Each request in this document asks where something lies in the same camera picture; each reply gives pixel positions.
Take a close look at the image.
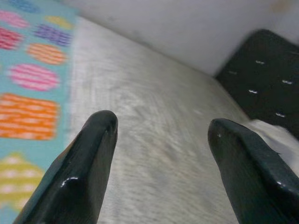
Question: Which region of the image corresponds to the teal blanket with colourful shapes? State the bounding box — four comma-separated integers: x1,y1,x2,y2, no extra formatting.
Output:
0,0,79,224

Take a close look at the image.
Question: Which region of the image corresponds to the black tufted headboard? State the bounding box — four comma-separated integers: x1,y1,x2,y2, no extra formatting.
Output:
214,28,299,143

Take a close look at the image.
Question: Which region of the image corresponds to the beige quilted mattress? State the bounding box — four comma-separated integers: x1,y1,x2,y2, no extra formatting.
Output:
67,16,257,224

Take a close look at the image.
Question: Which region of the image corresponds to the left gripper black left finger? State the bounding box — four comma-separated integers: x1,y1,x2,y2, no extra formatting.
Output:
13,110,119,224

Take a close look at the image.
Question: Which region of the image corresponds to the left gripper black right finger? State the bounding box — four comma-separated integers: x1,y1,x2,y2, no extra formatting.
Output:
207,118,299,224

